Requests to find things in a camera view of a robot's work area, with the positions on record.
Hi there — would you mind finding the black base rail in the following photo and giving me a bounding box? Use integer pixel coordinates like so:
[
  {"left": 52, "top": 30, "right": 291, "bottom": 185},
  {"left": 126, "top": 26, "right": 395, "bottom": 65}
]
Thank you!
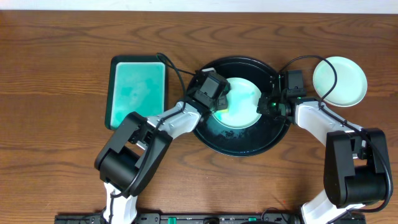
[{"left": 54, "top": 212, "right": 367, "bottom": 224}]

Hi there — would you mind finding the rectangular dark green tray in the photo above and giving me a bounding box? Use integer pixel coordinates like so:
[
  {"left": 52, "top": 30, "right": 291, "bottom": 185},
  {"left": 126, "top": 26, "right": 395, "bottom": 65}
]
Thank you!
[{"left": 104, "top": 55, "right": 168, "bottom": 130}]

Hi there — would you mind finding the white plate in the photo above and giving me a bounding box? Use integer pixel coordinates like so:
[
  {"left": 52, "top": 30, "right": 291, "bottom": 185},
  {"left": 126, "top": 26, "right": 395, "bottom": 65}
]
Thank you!
[{"left": 323, "top": 90, "right": 366, "bottom": 107}]

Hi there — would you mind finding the dark green sponge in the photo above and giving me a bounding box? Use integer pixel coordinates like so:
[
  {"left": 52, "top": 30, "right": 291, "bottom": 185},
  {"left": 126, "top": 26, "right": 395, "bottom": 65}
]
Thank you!
[{"left": 216, "top": 106, "right": 229, "bottom": 113}]

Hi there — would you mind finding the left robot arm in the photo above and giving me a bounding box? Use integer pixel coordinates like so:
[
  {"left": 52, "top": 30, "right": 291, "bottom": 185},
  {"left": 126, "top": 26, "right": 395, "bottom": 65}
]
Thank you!
[{"left": 95, "top": 68, "right": 230, "bottom": 223}]

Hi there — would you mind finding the round black tray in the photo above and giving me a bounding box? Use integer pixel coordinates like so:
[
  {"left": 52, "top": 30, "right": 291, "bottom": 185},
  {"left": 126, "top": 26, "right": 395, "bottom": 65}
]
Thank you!
[{"left": 193, "top": 56, "right": 290, "bottom": 157}]

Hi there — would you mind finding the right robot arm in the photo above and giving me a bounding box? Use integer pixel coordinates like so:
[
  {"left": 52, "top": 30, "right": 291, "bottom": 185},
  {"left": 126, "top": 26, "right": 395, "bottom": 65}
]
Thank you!
[{"left": 257, "top": 71, "right": 393, "bottom": 223}]

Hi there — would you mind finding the mint green plate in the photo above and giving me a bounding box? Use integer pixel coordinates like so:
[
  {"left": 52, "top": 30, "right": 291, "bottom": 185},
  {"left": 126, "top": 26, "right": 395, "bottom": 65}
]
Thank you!
[
  {"left": 313, "top": 57, "right": 368, "bottom": 96},
  {"left": 212, "top": 77, "right": 261, "bottom": 129}
]

